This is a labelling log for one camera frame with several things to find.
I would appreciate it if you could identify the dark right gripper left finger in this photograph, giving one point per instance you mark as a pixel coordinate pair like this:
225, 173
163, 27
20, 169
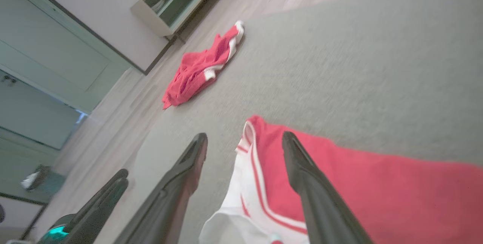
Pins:
169, 206

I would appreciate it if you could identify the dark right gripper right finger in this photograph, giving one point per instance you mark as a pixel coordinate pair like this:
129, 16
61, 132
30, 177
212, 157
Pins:
320, 206

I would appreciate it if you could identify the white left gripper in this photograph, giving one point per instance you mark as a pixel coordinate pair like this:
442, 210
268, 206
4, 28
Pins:
56, 232

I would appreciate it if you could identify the red and white jersey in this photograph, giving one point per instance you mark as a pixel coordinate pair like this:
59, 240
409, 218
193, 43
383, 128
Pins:
377, 191

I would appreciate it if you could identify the dark laundry basket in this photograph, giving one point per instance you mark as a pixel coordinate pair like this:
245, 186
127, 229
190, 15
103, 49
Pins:
45, 183

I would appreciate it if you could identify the pale green door panel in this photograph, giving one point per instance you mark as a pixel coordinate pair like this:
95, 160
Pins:
34, 115

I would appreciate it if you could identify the red shorts with white trim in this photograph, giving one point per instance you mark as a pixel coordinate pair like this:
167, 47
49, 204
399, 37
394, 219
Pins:
196, 70

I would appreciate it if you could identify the pale green closet door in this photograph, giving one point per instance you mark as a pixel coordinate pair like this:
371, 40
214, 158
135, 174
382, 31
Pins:
56, 48

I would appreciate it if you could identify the white open shelf cabinet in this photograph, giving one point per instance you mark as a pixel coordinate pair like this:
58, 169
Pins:
151, 16

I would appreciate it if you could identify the white items in cabinet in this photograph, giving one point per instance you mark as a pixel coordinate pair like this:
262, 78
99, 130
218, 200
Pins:
158, 5

